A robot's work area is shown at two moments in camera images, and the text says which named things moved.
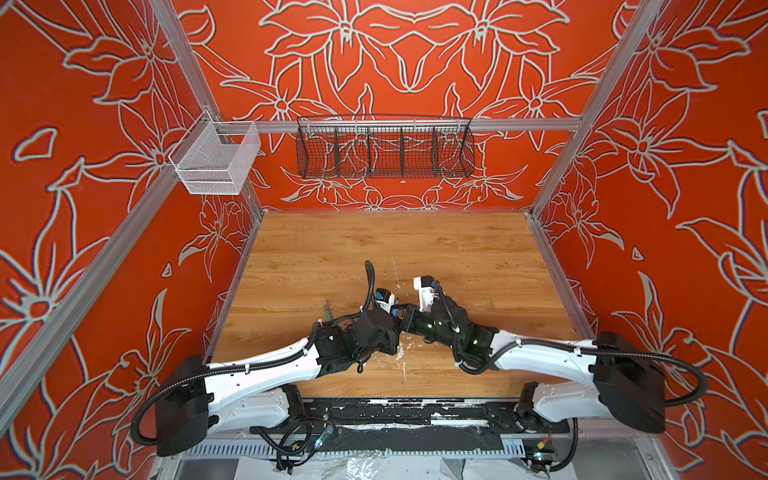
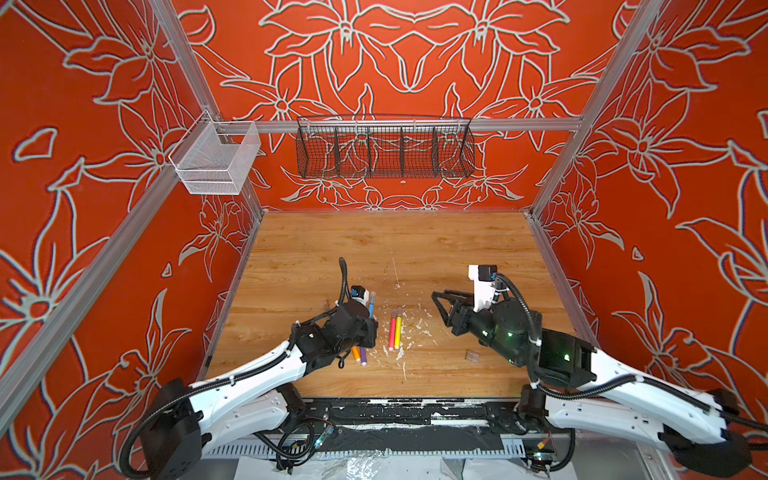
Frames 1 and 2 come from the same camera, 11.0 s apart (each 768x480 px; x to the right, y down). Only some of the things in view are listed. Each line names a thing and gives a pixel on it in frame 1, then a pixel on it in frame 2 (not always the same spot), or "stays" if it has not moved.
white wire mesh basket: (215, 156) stays
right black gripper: (408, 317) -> (459, 316)
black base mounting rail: (494, 414) stays
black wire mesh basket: (377, 147) stays
